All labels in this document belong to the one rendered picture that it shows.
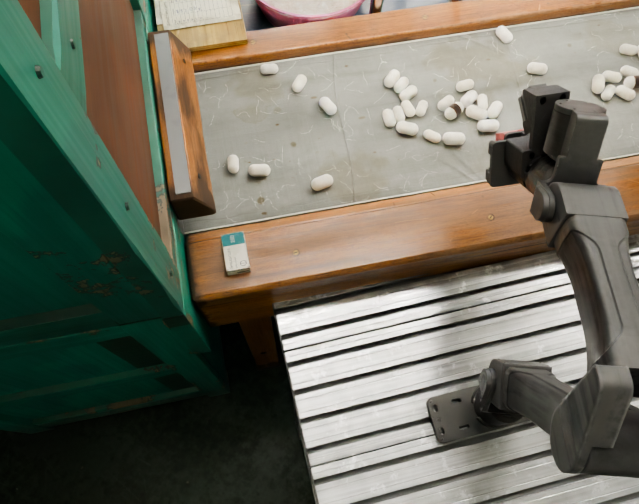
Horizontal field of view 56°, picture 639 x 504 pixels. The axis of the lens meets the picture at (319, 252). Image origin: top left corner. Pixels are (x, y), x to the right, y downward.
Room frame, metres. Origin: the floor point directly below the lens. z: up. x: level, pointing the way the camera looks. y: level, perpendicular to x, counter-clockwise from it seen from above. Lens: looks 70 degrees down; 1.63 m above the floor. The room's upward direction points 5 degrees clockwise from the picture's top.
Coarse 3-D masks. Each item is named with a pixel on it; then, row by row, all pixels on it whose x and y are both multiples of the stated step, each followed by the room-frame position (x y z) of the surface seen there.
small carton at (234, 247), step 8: (240, 232) 0.33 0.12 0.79; (224, 240) 0.31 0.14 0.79; (232, 240) 0.31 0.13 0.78; (240, 240) 0.31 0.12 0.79; (224, 248) 0.30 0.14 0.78; (232, 248) 0.30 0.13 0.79; (240, 248) 0.30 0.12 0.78; (224, 256) 0.29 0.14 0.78; (232, 256) 0.29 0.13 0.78; (240, 256) 0.29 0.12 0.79; (232, 264) 0.28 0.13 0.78; (240, 264) 0.28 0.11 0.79; (248, 264) 0.28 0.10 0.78; (232, 272) 0.27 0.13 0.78; (240, 272) 0.27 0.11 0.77
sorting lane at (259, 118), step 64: (256, 64) 0.67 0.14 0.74; (320, 64) 0.68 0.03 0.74; (384, 64) 0.69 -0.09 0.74; (448, 64) 0.70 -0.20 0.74; (512, 64) 0.72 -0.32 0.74; (576, 64) 0.73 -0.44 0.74; (256, 128) 0.54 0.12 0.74; (320, 128) 0.55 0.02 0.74; (384, 128) 0.56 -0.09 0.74; (448, 128) 0.57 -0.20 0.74; (512, 128) 0.58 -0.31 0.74; (256, 192) 0.42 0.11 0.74; (320, 192) 0.43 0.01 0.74; (384, 192) 0.44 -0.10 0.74
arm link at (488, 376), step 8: (488, 368) 0.15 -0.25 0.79; (480, 376) 0.14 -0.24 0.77; (488, 376) 0.14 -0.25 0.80; (496, 376) 0.14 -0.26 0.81; (480, 384) 0.13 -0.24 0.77; (488, 384) 0.13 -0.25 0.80; (496, 384) 0.13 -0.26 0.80; (480, 392) 0.13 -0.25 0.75; (488, 392) 0.12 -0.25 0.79; (480, 400) 0.11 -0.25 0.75; (488, 400) 0.11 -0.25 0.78; (480, 408) 0.10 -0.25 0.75; (488, 408) 0.10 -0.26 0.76; (496, 408) 0.10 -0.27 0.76
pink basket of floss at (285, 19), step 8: (256, 0) 0.79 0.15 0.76; (360, 0) 0.80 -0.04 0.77; (264, 8) 0.79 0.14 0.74; (272, 8) 0.77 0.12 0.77; (344, 8) 0.78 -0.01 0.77; (352, 8) 0.79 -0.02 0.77; (272, 16) 0.79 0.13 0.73; (280, 16) 0.77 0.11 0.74; (288, 16) 0.76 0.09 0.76; (296, 16) 0.76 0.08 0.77; (304, 16) 0.76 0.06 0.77; (312, 16) 0.76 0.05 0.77; (320, 16) 0.76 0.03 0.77; (328, 16) 0.76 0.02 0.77; (336, 16) 0.78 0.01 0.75; (344, 16) 0.80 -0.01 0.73; (272, 24) 0.81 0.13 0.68; (280, 24) 0.79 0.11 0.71; (288, 24) 0.78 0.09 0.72
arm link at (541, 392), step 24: (504, 360) 0.16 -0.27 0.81; (504, 384) 0.13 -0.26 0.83; (528, 384) 0.12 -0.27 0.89; (552, 384) 0.12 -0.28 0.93; (504, 408) 0.10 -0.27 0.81; (528, 408) 0.09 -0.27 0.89; (552, 408) 0.08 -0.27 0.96; (624, 432) 0.06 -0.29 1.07; (600, 456) 0.03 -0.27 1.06; (624, 456) 0.03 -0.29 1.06
